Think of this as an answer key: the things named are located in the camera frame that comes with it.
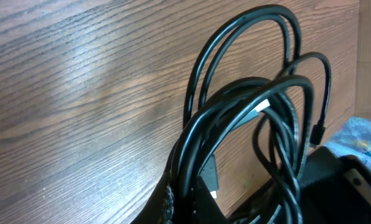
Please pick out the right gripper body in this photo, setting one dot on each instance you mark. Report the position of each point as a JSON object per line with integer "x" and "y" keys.
{"x": 332, "y": 190}

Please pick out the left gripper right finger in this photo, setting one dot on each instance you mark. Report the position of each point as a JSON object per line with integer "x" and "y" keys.
{"x": 205, "y": 209}

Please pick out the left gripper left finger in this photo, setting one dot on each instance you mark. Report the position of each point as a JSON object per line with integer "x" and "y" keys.
{"x": 160, "y": 206}

